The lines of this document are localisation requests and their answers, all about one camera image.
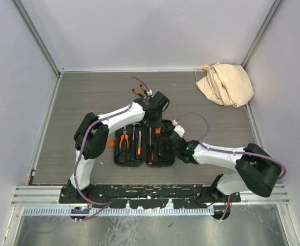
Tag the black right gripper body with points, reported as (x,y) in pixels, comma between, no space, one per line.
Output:
(167,153)

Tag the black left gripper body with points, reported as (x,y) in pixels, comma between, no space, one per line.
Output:
(156,121)

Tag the small precision screwdriver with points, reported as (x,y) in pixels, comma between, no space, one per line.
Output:
(137,93)
(144,89)

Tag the orange handled screwdriver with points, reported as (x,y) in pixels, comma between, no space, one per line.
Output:
(158,130)

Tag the black handled screwdriver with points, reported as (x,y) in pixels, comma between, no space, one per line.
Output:
(150,155)

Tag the black handled claw hammer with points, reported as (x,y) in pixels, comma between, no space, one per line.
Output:
(134,125)

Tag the black plastic tool case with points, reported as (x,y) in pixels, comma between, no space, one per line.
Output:
(130,158)

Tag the orange black pliers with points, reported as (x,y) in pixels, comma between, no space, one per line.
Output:
(124,143)

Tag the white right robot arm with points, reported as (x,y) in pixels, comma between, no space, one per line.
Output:
(254,170)

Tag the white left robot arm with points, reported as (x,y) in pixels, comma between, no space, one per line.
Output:
(92,135)

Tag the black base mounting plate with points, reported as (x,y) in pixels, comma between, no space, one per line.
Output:
(190,196)

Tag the beige cloth bag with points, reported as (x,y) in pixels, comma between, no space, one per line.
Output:
(226,85)

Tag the slotted grey cable duct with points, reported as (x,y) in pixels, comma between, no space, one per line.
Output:
(82,212)

